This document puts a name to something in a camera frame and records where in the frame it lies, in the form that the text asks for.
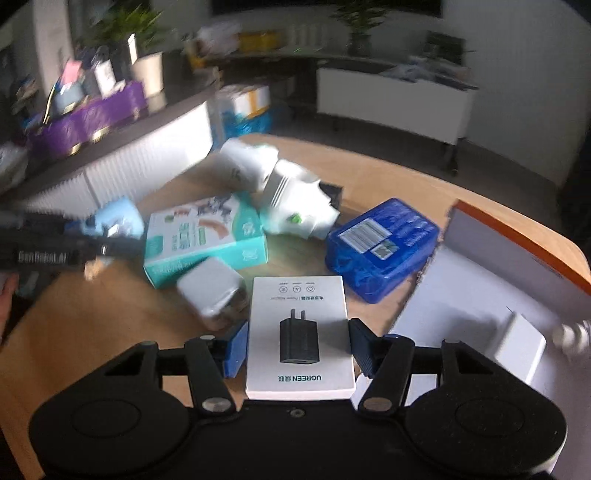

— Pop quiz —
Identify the white router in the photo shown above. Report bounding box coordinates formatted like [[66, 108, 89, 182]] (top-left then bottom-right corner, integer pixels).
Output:
[[285, 21, 331, 48]]

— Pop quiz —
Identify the white media console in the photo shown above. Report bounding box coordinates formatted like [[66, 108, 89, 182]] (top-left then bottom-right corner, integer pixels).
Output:
[[185, 45, 479, 177]]

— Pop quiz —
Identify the black wall television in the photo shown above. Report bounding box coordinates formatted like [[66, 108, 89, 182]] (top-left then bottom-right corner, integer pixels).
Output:
[[210, 0, 444, 20]]

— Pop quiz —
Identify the person's left hand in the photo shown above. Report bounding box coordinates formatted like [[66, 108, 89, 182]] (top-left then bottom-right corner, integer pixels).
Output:
[[0, 272, 20, 346]]

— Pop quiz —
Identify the black power adapter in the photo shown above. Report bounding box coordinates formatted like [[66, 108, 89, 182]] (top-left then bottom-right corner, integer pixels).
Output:
[[318, 182, 345, 211]]

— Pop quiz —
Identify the black and green box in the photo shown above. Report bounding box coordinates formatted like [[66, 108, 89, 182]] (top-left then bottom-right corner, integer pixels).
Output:
[[422, 31, 466, 66]]

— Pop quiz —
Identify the yellow box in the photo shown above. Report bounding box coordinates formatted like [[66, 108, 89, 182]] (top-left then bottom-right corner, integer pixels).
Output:
[[239, 30, 283, 52]]

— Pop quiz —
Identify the white plastic bag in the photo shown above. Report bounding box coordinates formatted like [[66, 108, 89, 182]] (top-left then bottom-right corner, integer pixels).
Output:
[[185, 24, 242, 70]]

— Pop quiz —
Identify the green plant in glass vase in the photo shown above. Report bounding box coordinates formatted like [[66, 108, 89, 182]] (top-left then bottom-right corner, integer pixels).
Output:
[[329, 0, 399, 58]]

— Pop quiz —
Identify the blue plastic box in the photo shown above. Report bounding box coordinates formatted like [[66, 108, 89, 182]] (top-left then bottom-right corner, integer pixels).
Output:
[[324, 198, 441, 305]]

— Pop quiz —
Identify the light blue small object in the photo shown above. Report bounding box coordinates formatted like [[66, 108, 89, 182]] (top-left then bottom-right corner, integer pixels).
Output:
[[78, 198, 146, 241]]

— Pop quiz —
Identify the blue plastic bag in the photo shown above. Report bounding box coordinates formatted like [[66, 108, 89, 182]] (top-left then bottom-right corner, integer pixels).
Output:
[[216, 111, 274, 140]]

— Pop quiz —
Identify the round dark-topped white counter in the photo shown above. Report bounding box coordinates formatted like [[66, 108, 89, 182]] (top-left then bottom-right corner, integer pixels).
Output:
[[0, 69, 223, 217]]

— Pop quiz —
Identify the teal cardboard box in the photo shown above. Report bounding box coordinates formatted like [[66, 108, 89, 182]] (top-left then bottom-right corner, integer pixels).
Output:
[[142, 193, 270, 289]]

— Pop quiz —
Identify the green plant in metal vase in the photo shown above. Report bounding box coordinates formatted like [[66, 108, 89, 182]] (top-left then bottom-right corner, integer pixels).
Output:
[[85, 6, 172, 79]]

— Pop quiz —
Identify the white power adapter box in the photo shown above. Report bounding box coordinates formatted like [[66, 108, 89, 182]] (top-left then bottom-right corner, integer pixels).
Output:
[[245, 275, 359, 400]]

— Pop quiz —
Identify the orange and white cardboard box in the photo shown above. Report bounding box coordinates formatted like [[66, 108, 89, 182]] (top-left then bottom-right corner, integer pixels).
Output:
[[387, 199, 591, 402]]

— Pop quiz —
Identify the white flat block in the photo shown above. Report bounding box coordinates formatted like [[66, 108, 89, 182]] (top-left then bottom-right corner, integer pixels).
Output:
[[489, 312, 548, 384]]

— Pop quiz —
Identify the white charger with clear cap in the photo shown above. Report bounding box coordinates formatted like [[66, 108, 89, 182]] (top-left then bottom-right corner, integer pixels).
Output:
[[176, 257, 247, 330]]

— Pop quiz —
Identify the white hair dryer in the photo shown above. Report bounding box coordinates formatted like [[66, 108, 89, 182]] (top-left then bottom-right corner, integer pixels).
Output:
[[216, 138, 282, 192], [257, 159, 341, 241]]

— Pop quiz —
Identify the small white printed box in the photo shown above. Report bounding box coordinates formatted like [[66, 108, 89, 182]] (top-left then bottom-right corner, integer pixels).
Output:
[[92, 60, 117, 99]]

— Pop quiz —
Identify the crumpled blue bag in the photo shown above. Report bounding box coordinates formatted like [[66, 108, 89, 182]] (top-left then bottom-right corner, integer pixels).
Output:
[[385, 55, 455, 84]]

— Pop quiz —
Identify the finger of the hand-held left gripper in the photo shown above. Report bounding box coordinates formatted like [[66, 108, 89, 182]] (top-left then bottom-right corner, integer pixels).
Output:
[[69, 220, 145, 280]]

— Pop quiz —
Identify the white and yellow carton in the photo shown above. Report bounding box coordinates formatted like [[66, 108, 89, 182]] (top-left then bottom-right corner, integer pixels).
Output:
[[215, 84, 273, 120]]

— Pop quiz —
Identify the purple tray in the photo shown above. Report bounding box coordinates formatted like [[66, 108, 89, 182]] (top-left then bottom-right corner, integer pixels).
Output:
[[25, 80, 149, 160]]

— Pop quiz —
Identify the white paper cup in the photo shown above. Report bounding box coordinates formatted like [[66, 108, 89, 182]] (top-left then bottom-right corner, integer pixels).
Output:
[[131, 52, 166, 99]]

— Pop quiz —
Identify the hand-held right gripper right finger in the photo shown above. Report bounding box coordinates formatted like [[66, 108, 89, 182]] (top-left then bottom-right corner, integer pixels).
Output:
[[348, 318, 502, 418]]

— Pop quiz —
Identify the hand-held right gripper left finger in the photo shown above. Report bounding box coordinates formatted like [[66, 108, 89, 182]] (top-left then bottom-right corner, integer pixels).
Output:
[[99, 320, 250, 418]]

